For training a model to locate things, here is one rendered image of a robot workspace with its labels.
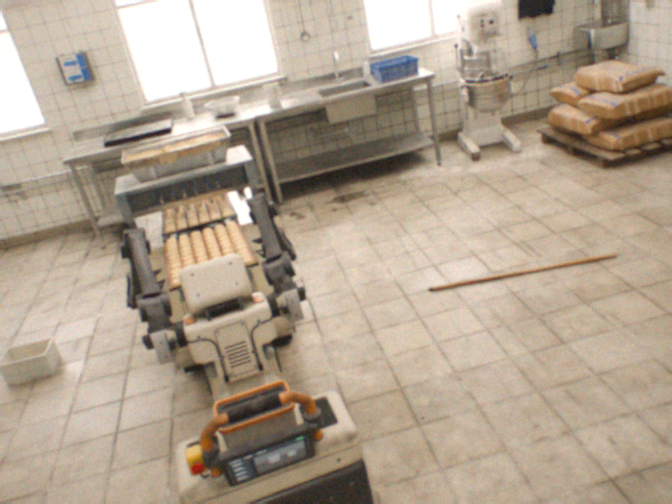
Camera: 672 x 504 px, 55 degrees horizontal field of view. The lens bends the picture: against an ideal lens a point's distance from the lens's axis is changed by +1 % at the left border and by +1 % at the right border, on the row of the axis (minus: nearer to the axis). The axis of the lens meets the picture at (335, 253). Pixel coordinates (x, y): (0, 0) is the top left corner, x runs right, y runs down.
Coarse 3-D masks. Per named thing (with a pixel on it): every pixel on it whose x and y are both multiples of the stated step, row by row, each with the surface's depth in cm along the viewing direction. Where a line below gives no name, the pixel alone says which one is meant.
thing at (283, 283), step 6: (282, 276) 219; (288, 276) 220; (276, 282) 218; (282, 282) 218; (288, 282) 217; (294, 282) 219; (276, 288) 217; (282, 288) 216; (288, 288) 216; (294, 288) 216; (300, 288) 216; (276, 294) 215; (300, 294) 217; (300, 300) 222
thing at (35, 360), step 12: (12, 348) 421; (24, 348) 422; (36, 348) 423; (48, 348) 410; (0, 360) 407; (12, 360) 422; (24, 360) 403; (36, 360) 404; (48, 360) 407; (12, 372) 405; (24, 372) 406; (36, 372) 408; (48, 372) 409; (12, 384) 408
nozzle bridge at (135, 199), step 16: (240, 160) 339; (128, 176) 352; (176, 176) 334; (192, 176) 333; (208, 176) 344; (224, 176) 346; (240, 176) 349; (256, 176) 342; (128, 192) 327; (144, 192) 338; (160, 192) 340; (176, 192) 342; (192, 192) 345; (224, 192) 344; (256, 192) 357; (128, 208) 330; (144, 208) 339; (160, 208) 338; (128, 224) 344
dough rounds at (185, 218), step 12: (192, 204) 375; (204, 204) 371; (216, 204) 369; (228, 204) 365; (168, 216) 361; (180, 216) 357; (192, 216) 353; (204, 216) 349; (216, 216) 345; (168, 228) 342; (180, 228) 341
